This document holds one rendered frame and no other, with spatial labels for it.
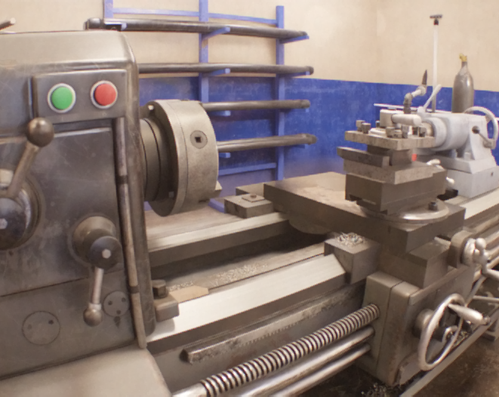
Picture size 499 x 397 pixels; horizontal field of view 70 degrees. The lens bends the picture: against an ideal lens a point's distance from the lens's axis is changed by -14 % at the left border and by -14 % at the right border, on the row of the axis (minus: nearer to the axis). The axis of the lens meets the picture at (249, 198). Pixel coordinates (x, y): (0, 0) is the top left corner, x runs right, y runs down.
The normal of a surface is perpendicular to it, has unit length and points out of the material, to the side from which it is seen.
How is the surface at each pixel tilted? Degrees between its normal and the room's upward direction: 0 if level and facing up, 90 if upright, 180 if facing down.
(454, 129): 86
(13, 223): 90
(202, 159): 84
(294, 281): 36
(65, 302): 90
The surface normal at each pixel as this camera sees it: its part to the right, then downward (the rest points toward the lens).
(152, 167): 0.57, 0.20
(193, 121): 0.42, -0.48
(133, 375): 0.30, -0.69
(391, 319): -0.82, 0.15
